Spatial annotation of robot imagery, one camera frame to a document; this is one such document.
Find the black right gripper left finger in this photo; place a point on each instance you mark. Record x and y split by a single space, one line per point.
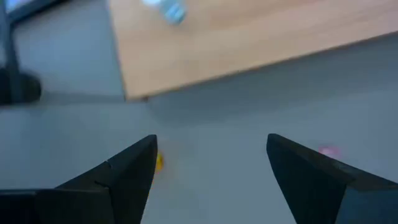
130 180

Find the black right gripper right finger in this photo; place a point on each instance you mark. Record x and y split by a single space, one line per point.
311 186

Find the large orange medicine bottle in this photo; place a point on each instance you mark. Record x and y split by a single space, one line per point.
160 161

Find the pink medicine bottle white cap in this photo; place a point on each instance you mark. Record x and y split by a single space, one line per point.
329 151

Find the blue medicine bottle white cap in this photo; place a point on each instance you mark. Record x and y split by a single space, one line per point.
174 12

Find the wooden shelf board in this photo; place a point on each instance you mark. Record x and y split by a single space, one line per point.
248 46

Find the green potted plant black pot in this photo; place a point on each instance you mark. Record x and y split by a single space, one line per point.
18 88

